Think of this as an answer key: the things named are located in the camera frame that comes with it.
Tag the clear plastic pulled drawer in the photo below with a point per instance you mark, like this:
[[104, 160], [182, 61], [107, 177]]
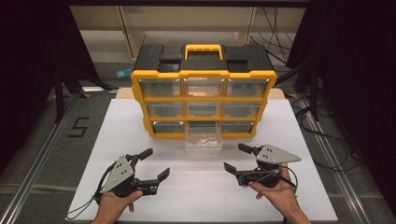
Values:
[[204, 144]]

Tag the white table mat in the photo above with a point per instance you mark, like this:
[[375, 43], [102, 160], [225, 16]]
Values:
[[124, 137]]

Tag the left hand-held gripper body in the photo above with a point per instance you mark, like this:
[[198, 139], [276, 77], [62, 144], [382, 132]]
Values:
[[120, 174]]

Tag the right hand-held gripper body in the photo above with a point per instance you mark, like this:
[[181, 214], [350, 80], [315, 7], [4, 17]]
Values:
[[275, 155]]

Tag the black tripod stand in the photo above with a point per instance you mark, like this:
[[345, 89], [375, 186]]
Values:
[[313, 93], [59, 93]]

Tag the set of clear cabinet drawers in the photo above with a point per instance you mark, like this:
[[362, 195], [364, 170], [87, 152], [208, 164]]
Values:
[[163, 109]]

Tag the beige shelf unit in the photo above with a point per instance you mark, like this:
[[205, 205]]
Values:
[[102, 37]]

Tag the person's left hand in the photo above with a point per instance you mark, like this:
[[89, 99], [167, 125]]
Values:
[[113, 207]]

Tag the person's right hand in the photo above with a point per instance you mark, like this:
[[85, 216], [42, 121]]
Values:
[[277, 196]]

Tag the yellow black drawer organizer cabinet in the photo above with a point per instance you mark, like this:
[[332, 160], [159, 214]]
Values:
[[204, 60]]

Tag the metal floor rail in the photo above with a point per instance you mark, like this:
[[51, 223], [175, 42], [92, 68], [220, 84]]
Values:
[[339, 174], [34, 174]]

